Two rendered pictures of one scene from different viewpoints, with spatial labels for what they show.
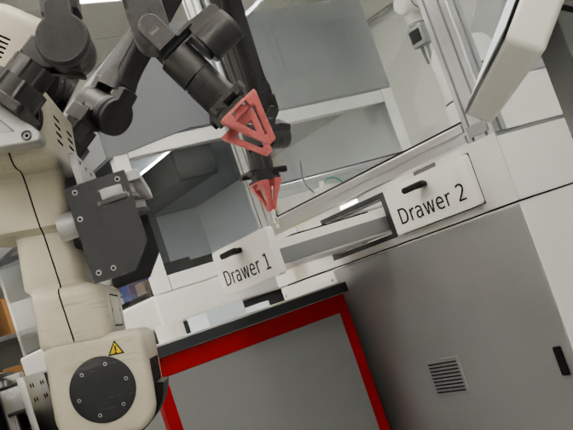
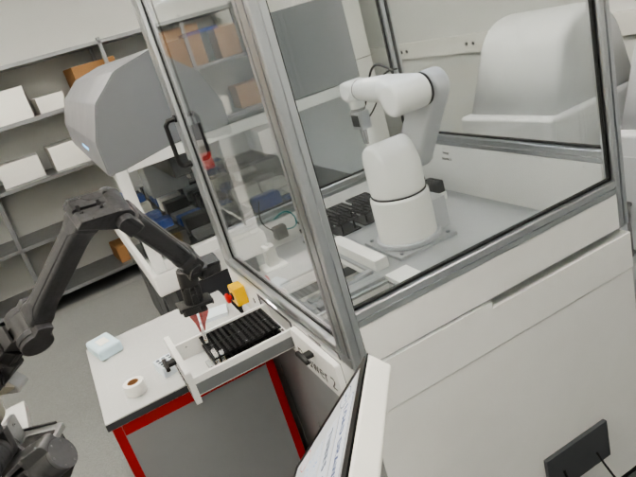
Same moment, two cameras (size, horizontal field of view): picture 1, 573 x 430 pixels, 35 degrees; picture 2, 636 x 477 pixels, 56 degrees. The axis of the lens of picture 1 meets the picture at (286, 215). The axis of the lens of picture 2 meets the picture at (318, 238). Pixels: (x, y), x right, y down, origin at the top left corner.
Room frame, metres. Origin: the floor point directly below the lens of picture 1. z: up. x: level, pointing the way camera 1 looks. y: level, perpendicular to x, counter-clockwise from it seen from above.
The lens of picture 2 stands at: (0.62, -0.67, 1.75)
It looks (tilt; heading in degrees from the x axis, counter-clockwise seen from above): 21 degrees down; 11
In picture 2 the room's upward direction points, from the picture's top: 16 degrees counter-clockwise
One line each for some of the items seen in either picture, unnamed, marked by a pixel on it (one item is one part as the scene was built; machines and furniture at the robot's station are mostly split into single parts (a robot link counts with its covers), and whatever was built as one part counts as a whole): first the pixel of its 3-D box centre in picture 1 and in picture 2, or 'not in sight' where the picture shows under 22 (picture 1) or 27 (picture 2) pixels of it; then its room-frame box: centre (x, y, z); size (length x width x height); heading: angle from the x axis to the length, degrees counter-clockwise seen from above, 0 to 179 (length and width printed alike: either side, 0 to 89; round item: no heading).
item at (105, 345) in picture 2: not in sight; (104, 345); (2.52, 0.62, 0.78); 0.15 x 0.10 x 0.04; 46
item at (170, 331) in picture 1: (170, 331); (134, 386); (2.19, 0.36, 0.78); 0.07 x 0.07 x 0.04
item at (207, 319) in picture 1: (217, 316); (175, 361); (2.31, 0.25, 0.78); 0.12 x 0.08 x 0.04; 133
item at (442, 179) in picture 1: (431, 196); (317, 361); (1.99, -0.32, 0.87); 0.29 x 0.02 x 0.11; 32
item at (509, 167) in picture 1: (499, 183); (403, 265); (2.48, -0.58, 0.87); 1.02 x 0.95 x 0.14; 32
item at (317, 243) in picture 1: (320, 243); (244, 340); (2.20, -0.06, 0.86); 0.40 x 0.26 x 0.06; 122
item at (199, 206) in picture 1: (182, 242); (203, 159); (3.90, 0.46, 1.13); 1.78 x 1.14 x 0.45; 32
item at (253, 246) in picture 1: (246, 262); (182, 368); (2.09, 0.12, 0.87); 0.29 x 0.02 x 0.11; 32
